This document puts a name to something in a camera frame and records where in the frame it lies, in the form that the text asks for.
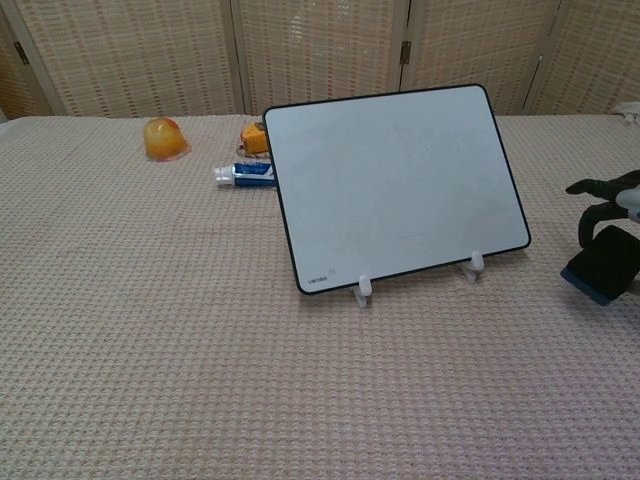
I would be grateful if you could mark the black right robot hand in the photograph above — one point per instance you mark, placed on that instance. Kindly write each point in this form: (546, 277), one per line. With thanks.
(597, 190)

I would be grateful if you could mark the dark blue eraser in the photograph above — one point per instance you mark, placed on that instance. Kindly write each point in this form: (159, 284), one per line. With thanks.
(602, 267)

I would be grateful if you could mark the white board with dark frame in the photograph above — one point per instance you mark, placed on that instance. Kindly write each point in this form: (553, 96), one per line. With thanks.
(395, 190)

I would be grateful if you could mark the white plastic board stand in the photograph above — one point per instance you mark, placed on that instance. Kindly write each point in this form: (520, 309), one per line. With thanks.
(365, 290)

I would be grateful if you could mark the woven folding screen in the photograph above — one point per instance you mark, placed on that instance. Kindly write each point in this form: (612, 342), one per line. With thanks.
(320, 55)

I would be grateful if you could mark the yellow orange small toy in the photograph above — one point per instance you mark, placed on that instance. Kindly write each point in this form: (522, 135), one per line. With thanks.
(254, 139)

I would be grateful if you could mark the blue white toothpaste tube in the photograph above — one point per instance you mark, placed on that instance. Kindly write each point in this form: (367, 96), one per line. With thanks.
(245, 175)

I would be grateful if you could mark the beige waffle-weave tablecloth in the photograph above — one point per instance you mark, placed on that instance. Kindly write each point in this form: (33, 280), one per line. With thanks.
(200, 325)

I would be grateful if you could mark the orange jelly cup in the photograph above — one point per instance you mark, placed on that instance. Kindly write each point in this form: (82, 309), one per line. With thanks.
(164, 141)

